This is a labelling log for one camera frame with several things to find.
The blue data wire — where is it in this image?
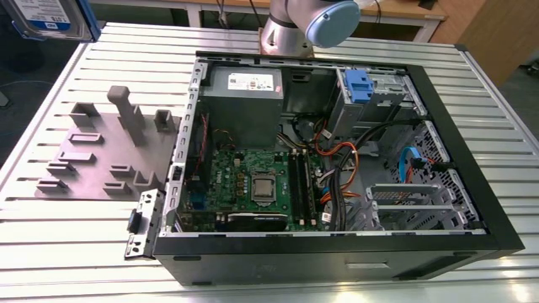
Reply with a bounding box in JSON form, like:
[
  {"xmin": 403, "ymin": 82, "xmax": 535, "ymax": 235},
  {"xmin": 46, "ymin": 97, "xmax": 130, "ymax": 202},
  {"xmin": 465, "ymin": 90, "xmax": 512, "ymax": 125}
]
[{"xmin": 397, "ymin": 145, "xmax": 427, "ymax": 184}]

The red black power wire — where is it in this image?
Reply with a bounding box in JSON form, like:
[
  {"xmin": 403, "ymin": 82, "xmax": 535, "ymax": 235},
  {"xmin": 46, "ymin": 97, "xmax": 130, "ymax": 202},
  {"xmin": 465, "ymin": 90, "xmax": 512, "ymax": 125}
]
[{"xmin": 420, "ymin": 157, "xmax": 457, "ymax": 174}]

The hard disk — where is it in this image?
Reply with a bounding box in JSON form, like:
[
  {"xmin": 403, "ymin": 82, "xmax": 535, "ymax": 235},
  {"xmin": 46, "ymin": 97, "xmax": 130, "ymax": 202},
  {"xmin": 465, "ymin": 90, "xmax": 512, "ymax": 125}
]
[{"xmin": 10, "ymin": 0, "xmax": 101, "ymax": 42}]

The metal disk bay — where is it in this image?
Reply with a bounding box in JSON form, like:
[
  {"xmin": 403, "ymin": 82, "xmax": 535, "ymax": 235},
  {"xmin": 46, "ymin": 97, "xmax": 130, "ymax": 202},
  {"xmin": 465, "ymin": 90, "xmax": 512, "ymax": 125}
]
[{"xmin": 364, "ymin": 182, "xmax": 471, "ymax": 233}]

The grey power supply unit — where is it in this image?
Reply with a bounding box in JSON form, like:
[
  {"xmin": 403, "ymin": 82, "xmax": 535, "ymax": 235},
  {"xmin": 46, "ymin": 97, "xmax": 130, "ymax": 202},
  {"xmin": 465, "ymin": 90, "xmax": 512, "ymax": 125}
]
[{"xmin": 197, "ymin": 66, "xmax": 285, "ymax": 152}]

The silver CPU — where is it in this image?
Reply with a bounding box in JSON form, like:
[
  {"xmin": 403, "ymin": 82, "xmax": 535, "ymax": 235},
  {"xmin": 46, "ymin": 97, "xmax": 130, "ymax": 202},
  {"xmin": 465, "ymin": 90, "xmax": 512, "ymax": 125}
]
[{"xmin": 253, "ymin": 179, "xmax": 277, "ymax": 197}]

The green motherboard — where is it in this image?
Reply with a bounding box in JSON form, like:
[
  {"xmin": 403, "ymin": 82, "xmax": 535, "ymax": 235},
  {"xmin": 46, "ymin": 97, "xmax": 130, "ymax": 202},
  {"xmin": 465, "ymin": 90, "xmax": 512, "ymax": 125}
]
[{"xmin": 178, "ymin": 148, "xmax": 333, "ymax": 233}]

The RAM stick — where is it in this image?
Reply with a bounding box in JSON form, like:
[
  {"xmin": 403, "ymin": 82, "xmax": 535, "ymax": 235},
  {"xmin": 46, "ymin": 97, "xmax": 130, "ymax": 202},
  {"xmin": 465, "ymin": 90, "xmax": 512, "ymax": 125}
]
[{"xmin": 300, "ymin": 150, "xmax": 317, "ymax": 225}]

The metal CPU socket cover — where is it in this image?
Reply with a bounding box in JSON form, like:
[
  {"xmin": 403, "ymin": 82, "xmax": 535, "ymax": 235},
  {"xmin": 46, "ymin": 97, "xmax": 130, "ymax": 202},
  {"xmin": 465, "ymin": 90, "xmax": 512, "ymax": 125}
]
[{"xmin": 248, "ymin": 170, "xmax": 281, "ymax": 208}]

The black graphics card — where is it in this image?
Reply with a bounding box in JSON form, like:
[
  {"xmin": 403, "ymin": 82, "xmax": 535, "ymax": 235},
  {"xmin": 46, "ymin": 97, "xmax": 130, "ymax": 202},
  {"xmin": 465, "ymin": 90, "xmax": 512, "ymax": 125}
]
[{"xmin": 213, "ymin": 211, "xmax": 290, "ymax": 233}]

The metal optical drive cage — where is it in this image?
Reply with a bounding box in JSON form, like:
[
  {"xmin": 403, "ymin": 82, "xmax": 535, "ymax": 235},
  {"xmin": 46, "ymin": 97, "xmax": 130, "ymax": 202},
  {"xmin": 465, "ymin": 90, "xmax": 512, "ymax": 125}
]
[{"xmin": 328, "ymin": 64, "xmax": 424, "ymax": 140}]

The blue plastic drive latch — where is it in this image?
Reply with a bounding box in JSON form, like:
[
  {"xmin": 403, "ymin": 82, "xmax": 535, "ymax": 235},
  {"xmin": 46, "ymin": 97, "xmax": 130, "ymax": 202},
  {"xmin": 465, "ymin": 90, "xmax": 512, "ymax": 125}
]
[{"xmin": 342, "ymin": 69, "xmax": 375, "ymax": 105}]

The black PC case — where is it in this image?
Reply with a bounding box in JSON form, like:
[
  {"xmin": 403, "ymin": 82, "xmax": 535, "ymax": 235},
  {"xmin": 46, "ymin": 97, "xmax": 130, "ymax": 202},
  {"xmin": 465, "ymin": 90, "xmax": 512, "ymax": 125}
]
[{"xmin": 124, "ymin": 49, "xmax": 527, "ymax": 287}]

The blue black rear connector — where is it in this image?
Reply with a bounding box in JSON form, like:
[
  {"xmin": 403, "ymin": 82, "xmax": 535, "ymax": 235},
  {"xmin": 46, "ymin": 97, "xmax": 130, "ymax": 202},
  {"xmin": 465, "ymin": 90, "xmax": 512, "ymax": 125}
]
[{"xmin": 126, "ymin": 208, "xmax": 142, "ymax": 234}]

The grey parts rack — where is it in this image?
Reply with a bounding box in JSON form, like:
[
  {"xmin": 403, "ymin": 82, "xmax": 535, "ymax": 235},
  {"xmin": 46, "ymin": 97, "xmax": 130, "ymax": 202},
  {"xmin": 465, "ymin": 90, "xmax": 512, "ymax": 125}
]
[{"xmin": 36, "ymin": 85, "xmax": 184, "ymax": 201}]

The wooden desk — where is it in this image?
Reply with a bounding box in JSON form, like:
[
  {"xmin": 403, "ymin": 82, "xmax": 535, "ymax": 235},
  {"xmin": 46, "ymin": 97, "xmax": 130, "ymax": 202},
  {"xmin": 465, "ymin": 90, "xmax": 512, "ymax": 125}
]
[{"xmin": 158, "ymin": 0, "xmax": 448, "ymax": 44}]

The wooden cabinet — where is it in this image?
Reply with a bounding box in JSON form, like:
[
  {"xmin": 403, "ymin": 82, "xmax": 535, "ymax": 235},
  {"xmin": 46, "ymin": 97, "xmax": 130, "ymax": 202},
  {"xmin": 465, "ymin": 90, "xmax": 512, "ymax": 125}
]
[{"xmin": 428, "ymin": 0, "xmax": 539, "ymax": 86}]

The thin red wire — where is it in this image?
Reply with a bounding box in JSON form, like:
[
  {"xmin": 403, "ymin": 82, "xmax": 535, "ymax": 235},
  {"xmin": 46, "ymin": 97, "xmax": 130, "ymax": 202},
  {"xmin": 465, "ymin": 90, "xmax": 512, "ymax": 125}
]
[{"xmin": 193, "ymin": 112, "xmax": 210, "ymax": 182}]

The orange wire bundle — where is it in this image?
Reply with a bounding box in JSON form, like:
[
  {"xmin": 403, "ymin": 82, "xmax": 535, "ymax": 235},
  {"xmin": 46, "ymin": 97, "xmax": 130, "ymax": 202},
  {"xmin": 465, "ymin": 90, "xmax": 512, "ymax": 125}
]
[{"xmin": 314, "ymin": 141, "xmax": 361, "ymax": 206}]

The black cable bundle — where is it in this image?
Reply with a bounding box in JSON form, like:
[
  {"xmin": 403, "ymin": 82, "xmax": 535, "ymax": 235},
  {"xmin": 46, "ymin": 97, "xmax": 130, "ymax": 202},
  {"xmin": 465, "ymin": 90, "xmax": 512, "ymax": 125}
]
[{"xmin": 328, "ymin": 119, "xmax": 421, "ymax": 231}]

